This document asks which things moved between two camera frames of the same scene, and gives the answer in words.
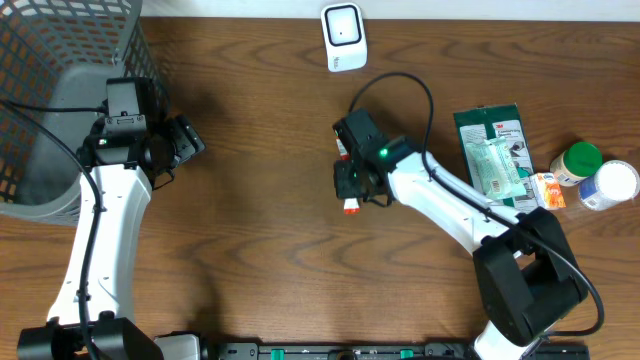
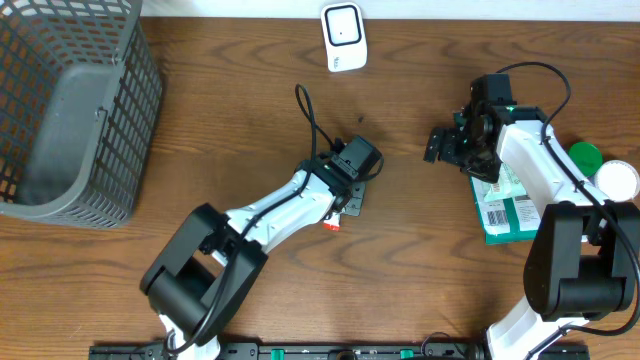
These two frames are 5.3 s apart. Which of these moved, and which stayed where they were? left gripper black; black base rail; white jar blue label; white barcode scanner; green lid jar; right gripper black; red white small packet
Moved: left gripper black; right gripper black; red white small packet
Stayed: black base rail; green lid jar; white jar blue label; white barcode scanner
